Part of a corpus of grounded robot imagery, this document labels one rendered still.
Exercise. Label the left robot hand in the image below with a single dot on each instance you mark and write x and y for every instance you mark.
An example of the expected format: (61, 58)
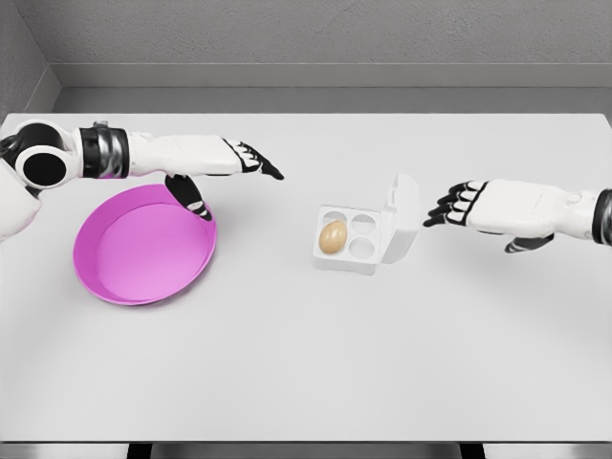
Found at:
(205, 155)

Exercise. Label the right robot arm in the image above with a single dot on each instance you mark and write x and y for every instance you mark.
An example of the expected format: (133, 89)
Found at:
(587, 214)

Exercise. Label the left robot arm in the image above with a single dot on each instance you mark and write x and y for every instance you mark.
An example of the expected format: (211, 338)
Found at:
(57, 158)

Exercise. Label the beige egg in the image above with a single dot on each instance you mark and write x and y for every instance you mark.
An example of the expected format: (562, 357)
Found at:
(333, 236)

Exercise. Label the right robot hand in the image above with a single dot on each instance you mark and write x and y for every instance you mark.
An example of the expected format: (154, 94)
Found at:
(511, 203)

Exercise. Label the white egg box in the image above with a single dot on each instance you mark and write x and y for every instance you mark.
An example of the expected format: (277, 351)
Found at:
(365, 229)

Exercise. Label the pink round plate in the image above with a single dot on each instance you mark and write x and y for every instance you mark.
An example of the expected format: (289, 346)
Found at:
(146, 244)

